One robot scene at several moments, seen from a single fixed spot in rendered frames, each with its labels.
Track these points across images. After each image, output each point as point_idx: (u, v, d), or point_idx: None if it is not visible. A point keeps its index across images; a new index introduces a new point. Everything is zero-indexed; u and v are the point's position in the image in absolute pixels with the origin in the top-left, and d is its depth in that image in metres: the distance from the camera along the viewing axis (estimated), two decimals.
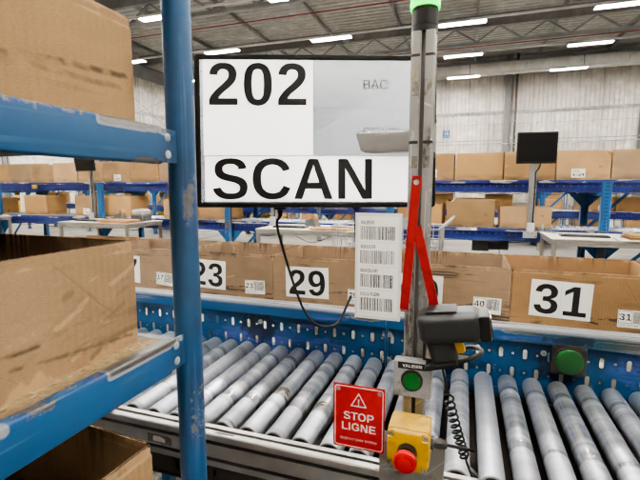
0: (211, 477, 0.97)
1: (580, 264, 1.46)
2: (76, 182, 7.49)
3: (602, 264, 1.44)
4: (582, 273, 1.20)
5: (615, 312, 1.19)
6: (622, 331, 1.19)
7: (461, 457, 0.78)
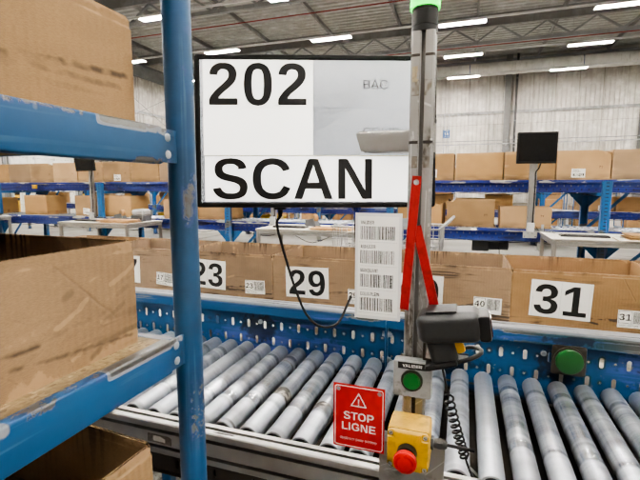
0: (211, 477, 0.97)
1: (580, 264, 1.46)
2: (76, 182, 7.49)
3: (602, 264, 1.44)
4: (582, 273, 1.20)
5: (615, 312, 1.19)
6: (622, 331, 1.19)
7: (461, 457, 0.78)
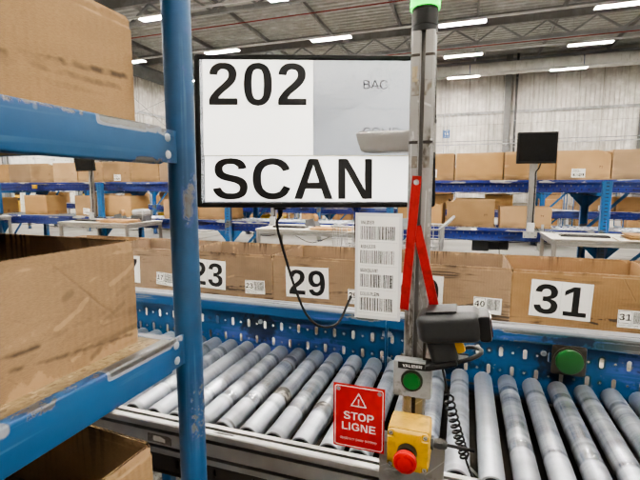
0: (211, 477, 0.97)
1: (580, 264, 1.46)
2: (76, 182, 7.49)
3: (602, 264, 1.44)
4: (582, 273, 1.20)
5: (615, 312, 1.19)
6: (622, 331, 1.19)
7: (461, 457, 0.78)
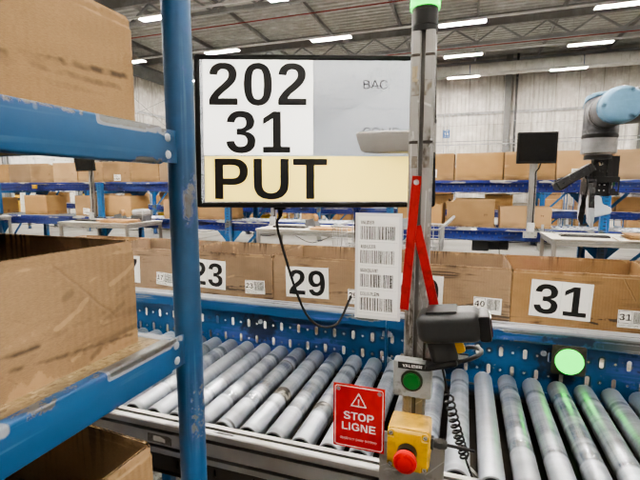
0: (211, 477, 0.97)
1: (580, 264, 1.46)
2: (76, 182, 7.49)
3: (602, 264, 1.44)
4: (582, 273, 1.20)
5: (615, 312, 1.19)
6: (622, 331, 1.19)
7: (461, 457, 0.78)
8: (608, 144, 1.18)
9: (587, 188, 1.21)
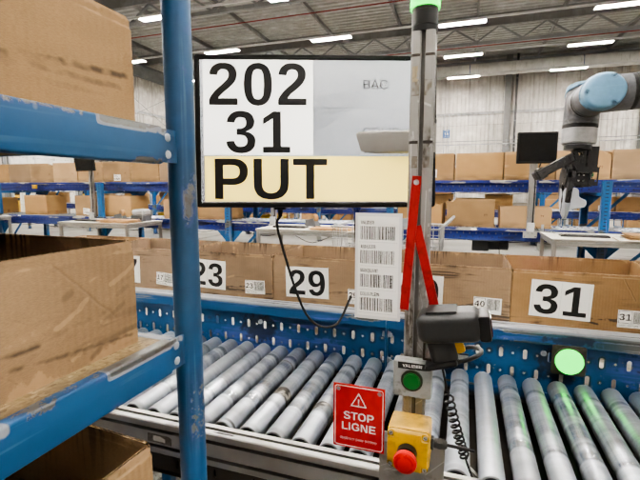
0: (211, 477, 0.97)
1: (580, 264, 1.46)
2: (76, 182, 7.49)
3: (602, 264, 1.44)
4: (582, 273, 1.20)
5: (615, 312, 1.19)
6: (622, 331, 1.19)
7: (461, 457, 0.78)
8: (589, 133, 1.17)
9: (567, 177, 1.20)
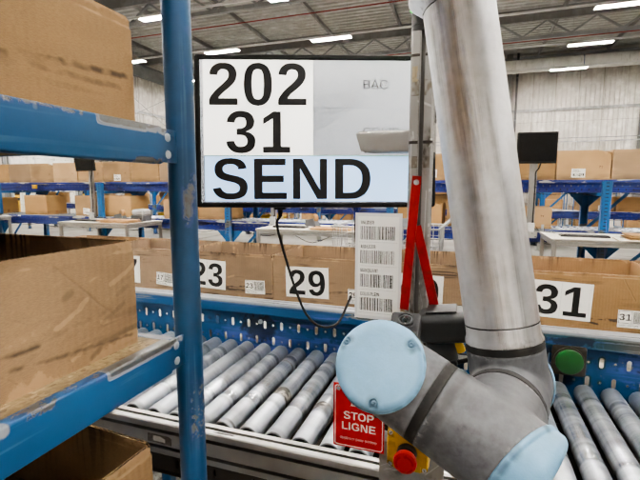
0: (211, 477, 0.97)
1: (580, 264, 1.46)
2: (76, 182, 7.49)
3: (602, 264, 1.44)
4: (582, 273, 1.20)
5: (615, 312, 1.19)
6: (622, 331, 1.19)
7: None
8: None
9: None
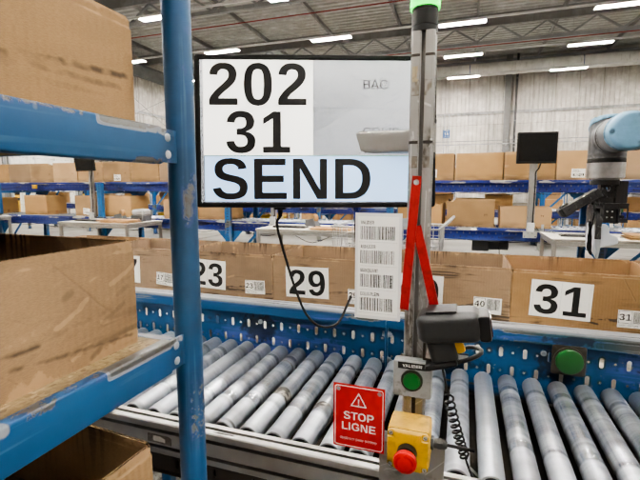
0: (211, 477, 0.97)
1: (580, 264, 1.46)
2: (76, 182, 7.49)
3: (602, 264, 1.44)
4: (582, 273, 1.20)
5: (615, 312, 1.19)
6: (622, 331, 1.19)
7: (461, 457, 0.78)
8: (615, 170, 1.12)
9: (593, 214, 1.15)
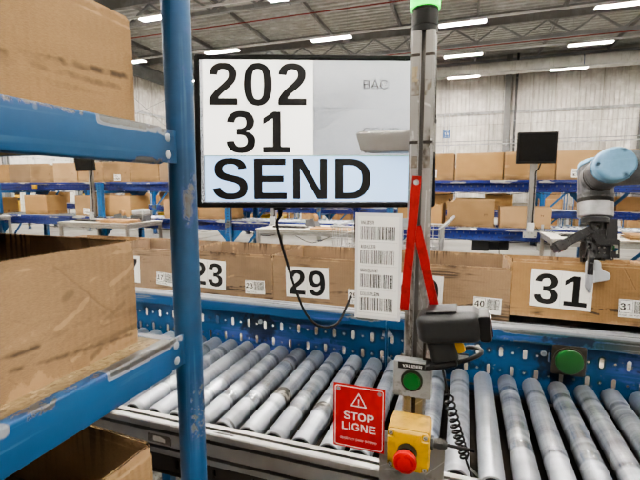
0: (211, 477, 0.97)
1: None
2: (76, 182, 7.49)
3: None
4: (582, 262, 1.21)
5: (616, 302, 1.18)
6: (624, 322, 1.18)
7: (461, 457, 0.78)
8: (604, 207, 1.18)
9: (587, 250, 1.19)
